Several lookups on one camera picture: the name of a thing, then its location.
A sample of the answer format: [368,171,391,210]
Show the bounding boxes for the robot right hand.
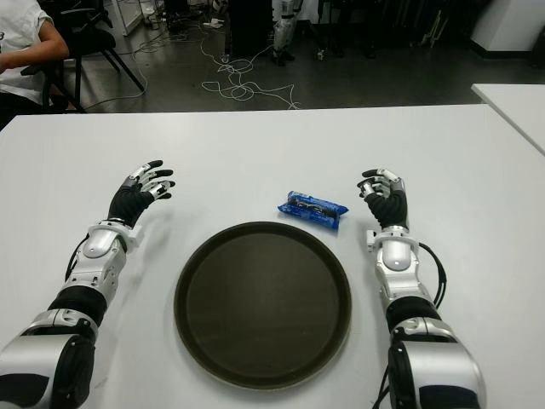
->
[356,168,410,231]

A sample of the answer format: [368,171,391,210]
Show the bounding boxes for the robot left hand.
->
[106,159,176,229]

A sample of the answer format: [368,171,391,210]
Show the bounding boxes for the blue Oreo cookie pack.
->
[276,190,350,231]

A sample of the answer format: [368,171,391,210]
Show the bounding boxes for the round brown tray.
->
[173,220,353,389]

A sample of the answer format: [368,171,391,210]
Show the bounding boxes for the black chair with armrest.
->
[20,63,72,112]

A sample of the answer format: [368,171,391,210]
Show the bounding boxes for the white side table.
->
[470,83,545,157]

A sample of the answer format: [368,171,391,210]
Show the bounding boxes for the black office chair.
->
[54,0,146,110]

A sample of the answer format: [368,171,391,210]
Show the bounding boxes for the white cabinet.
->
[104,0,148,38]

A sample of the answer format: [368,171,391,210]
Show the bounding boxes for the seated person in white shirt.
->
[0,0,72,132]

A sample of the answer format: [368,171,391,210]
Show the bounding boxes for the silver humanoid robot legs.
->
[272,0,297,67]

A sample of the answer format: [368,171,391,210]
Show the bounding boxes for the black floor cabinet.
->
[228,0,274,59]

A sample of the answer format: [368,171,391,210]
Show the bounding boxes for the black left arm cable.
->
[66,233,93,274]

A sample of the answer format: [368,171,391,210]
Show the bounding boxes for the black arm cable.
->
[66,233,93,274]
[419,242,448,308]

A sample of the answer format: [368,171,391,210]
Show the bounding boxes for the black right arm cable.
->
[419,242,448,308]

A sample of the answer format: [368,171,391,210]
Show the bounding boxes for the thin white floor cable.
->
[84,83,149,107]

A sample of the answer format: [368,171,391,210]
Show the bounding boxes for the tangled white floor cable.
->
[199,25,301,111]

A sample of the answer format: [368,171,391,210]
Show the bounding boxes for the white pedestal block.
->
[470,0,545,56]

